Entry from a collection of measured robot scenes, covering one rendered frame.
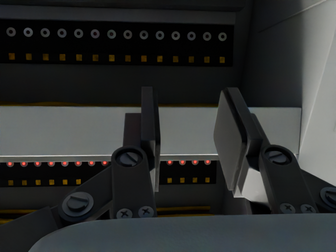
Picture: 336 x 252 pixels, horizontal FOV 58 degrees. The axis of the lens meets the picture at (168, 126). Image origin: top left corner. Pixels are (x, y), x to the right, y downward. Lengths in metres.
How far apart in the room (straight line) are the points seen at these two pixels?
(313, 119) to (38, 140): 0.25
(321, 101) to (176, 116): 0.13
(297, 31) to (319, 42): 0.04
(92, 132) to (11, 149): 0.07
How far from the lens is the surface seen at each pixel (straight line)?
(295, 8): 0.34
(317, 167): 0.34
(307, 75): 0.31
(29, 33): 0.43
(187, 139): 0.28
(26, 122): 0.30
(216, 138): 0.15
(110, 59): 0.40
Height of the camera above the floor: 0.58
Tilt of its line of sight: 28 degrees up
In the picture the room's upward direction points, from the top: 178 degrees counter-clockwise
